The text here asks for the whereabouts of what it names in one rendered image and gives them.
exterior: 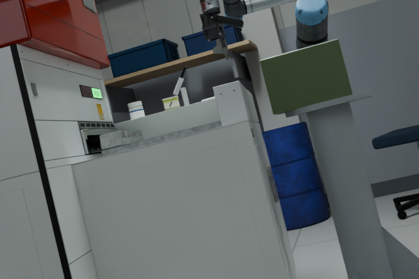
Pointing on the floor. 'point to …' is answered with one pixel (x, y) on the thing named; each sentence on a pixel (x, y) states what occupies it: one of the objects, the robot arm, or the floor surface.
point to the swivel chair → (406, 136)
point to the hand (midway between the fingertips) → (227, 56)
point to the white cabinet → (187, 210)
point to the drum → (296, 175)
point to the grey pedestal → (354, 194)
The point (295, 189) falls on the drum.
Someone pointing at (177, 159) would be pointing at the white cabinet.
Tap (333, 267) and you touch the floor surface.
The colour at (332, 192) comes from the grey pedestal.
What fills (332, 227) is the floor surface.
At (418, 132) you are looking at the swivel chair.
